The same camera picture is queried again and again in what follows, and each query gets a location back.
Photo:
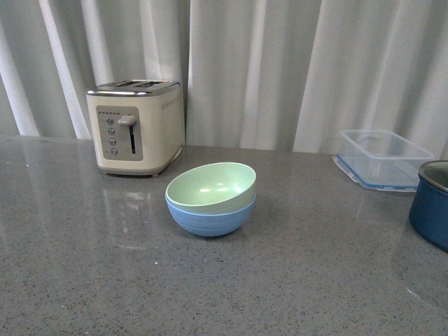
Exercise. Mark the blue bowl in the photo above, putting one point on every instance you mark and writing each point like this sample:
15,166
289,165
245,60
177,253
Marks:
211,225

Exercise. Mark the dark blue pot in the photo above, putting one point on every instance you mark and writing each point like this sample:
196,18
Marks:
428,212

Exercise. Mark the green bowl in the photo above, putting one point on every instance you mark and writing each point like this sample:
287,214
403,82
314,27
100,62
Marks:
214,188

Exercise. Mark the clear plastic food container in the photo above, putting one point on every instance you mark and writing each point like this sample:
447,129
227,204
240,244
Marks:
381,160

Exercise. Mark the cream toaster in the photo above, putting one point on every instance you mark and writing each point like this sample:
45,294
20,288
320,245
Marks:
138,126

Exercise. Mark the white curtain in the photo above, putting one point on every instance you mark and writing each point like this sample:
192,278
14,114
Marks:
275,75

